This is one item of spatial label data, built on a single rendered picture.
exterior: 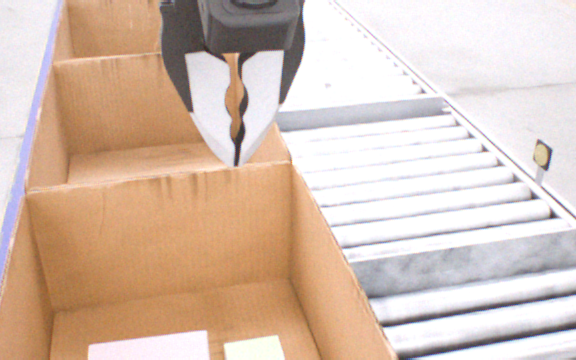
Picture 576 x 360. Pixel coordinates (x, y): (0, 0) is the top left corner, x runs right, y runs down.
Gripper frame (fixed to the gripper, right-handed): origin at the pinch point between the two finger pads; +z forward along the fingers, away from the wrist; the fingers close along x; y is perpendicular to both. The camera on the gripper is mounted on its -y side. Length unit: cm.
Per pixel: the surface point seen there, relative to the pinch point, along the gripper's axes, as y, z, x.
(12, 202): 45, 29, 24
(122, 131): 62, 28, 8
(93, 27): 101, 22, 12
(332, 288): 6.4, 19.2, -10.0
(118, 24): 101, 22, 7
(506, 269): 32, 44, -49
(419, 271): 32, 42, -34
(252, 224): 22.3, 21.8, -5.6
